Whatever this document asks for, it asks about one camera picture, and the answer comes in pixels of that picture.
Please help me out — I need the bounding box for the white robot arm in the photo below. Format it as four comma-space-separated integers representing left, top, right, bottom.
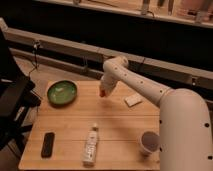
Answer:
100, 56, 213, 171

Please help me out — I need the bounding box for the white sponge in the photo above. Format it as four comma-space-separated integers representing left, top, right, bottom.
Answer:
124, 93, 142, 107

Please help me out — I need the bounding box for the green bowl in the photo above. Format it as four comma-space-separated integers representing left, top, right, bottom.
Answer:
47, 80, 77, 106

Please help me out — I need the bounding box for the white paper cup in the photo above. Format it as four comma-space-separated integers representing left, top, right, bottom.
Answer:
139, 131, 159, 156

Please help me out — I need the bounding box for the white plastic bottle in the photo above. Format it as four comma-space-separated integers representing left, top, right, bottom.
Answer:
82, 123, 99, 167

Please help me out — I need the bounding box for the black remote control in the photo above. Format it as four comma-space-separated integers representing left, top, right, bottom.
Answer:
41, 132, 55, 158

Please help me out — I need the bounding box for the black chair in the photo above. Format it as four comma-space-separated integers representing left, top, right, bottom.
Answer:
0, 29, 41, 153

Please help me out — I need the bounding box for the black cable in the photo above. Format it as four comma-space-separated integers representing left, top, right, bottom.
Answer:
27, 40, 42, 79

